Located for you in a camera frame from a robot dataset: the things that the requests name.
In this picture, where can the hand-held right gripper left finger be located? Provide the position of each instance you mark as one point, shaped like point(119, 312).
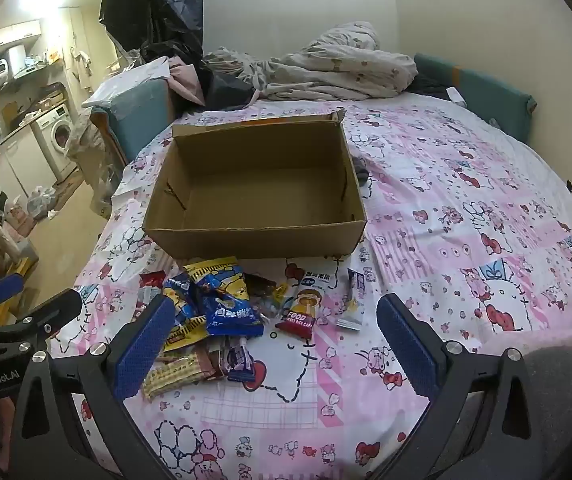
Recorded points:
point(143, 347)

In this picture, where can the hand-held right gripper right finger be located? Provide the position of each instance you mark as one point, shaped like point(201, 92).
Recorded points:
point(408, 342)

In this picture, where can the beige wafer packet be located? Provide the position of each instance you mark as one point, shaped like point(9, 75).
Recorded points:
point(175, 375)

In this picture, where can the small yellow blue snack packet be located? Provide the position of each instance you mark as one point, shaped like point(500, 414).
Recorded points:
point(183, 310)

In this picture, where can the brown snack bar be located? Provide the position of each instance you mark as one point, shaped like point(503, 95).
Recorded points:
point(206, 360)

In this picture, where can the red snack packet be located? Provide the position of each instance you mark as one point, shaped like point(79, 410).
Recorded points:
point(149, 280)

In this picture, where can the white slim snack packet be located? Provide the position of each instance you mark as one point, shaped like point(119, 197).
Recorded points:
point(355, 300)

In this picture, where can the grey snack packet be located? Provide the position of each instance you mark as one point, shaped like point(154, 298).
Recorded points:
point(240, 360)

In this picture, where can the large yellow blue snack packet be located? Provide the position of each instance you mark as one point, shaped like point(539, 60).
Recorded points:
point(215, 272)

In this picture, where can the white red rice cake packet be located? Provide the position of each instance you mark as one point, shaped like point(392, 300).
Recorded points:
point(306, 305)

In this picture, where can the dark brown snack packet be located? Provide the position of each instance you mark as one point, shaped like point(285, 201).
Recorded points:
point(261, 285)

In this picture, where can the brown cardboard box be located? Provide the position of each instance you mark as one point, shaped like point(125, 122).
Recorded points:
point(246, 195)

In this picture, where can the white plastic bag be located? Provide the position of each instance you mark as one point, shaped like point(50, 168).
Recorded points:
point(40, 202)

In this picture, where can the pink cartoon printed bedsheet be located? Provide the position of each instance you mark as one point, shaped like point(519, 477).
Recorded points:
point(466, 240)

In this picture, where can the white base cabinet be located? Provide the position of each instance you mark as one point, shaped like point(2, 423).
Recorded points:
point(15, 165)

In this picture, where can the grey fleece clothing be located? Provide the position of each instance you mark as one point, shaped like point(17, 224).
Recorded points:
point(561, 390)

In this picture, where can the white washing machine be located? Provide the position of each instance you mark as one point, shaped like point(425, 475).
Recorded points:
point(55, 132)

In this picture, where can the small grey cloth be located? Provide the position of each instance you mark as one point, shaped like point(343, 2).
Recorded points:
point(361, 170)

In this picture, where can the teal padded bed panel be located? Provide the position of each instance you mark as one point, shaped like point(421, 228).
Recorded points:
point(135, 115)
point(486, 92)

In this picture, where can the hanging white garment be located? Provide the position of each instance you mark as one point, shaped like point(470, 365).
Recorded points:
point(83, 67)

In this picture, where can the white plastic sheet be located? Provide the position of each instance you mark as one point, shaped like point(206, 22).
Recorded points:
point(130, 80)

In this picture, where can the small white box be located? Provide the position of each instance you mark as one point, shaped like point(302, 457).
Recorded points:
point(456, 95)

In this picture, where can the dark clothing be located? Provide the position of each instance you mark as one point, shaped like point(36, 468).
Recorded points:
point(431, 85)

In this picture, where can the pink cloth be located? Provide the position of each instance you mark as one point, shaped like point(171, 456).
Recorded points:
point(185, 80)

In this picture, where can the rumpled floral quilt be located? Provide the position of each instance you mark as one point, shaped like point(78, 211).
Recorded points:
point(341, 65)

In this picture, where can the hanging black plastic bag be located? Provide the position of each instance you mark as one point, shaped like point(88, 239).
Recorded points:
point(155, 5)

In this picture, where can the white wall cabinet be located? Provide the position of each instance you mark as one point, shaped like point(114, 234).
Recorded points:
point(10, 35)

